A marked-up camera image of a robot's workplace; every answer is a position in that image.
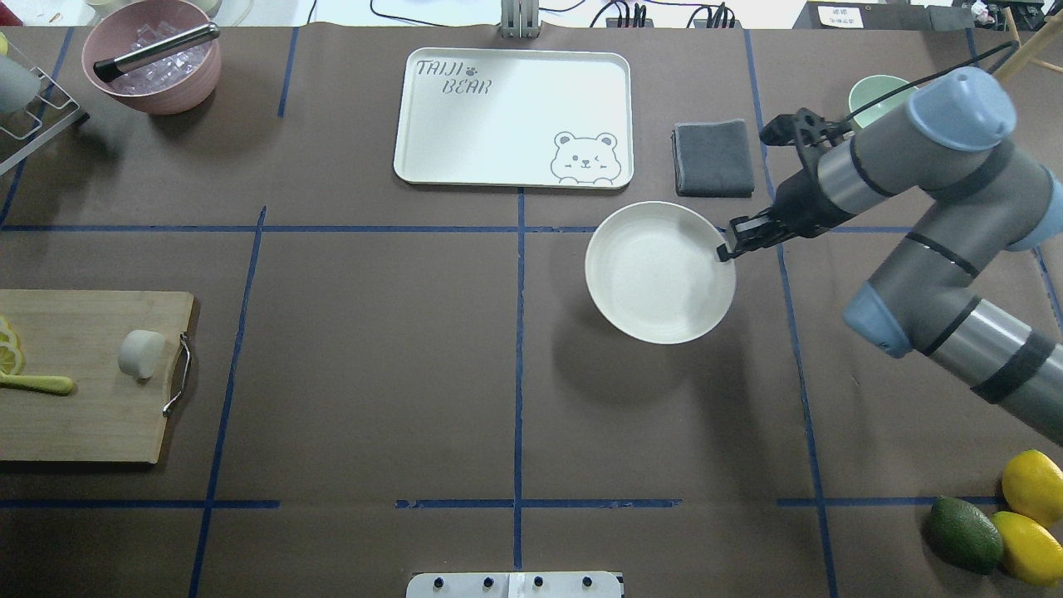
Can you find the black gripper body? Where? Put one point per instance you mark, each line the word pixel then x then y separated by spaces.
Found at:
pixel 797 206

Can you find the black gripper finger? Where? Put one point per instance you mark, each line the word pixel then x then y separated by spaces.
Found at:
pixel 736 244
pixel 755 226

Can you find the cream round plate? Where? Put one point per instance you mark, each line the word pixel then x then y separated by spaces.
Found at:
pixel 653 271

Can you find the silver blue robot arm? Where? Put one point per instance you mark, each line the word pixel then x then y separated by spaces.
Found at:
pixel 952 139

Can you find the white robot base pillar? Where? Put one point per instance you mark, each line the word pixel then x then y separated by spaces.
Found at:
pixel 517 584

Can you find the cream bear tray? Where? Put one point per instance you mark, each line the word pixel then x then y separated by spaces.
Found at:
pixel 520 118

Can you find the white steamed bun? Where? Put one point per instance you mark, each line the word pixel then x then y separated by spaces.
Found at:
pixel 139 353

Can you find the grey folded cloth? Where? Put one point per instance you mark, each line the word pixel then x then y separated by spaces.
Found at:
pixel 712 159

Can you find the mint green bowl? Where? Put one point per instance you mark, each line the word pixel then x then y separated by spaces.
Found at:
pixel 874 96

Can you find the black power strip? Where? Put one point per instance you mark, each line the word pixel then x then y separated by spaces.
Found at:
pixel 666 15

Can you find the wooden mug stand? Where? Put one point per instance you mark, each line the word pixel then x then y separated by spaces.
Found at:
pixel 1027 53

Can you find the yellow lemon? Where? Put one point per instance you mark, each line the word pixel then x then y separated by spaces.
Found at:
pixel 1032 485
pixel 1030 553

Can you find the green avocado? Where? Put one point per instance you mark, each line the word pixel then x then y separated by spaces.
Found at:
pixel 962 535

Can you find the pink bowl with ice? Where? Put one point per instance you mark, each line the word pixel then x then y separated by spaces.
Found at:
pixel 168 85

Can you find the bamboo cutting board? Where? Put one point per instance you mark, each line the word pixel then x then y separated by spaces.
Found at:
pixel 109 417

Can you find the metal tongs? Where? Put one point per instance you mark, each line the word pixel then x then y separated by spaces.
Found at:
pixel 181 49

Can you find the yellow green knife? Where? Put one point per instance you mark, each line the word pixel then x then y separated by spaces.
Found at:
pixel 48 384

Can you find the acrylic cup rack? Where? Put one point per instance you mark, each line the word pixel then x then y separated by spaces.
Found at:
pixel 26 131

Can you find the lemon slices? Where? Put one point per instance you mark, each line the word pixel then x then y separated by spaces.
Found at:
pixel 12 357

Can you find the grey blue cup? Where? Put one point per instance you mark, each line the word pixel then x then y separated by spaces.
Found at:
pixel 19 86

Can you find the aluminium frame post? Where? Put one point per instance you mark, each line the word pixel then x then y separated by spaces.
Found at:
pixel 520 19

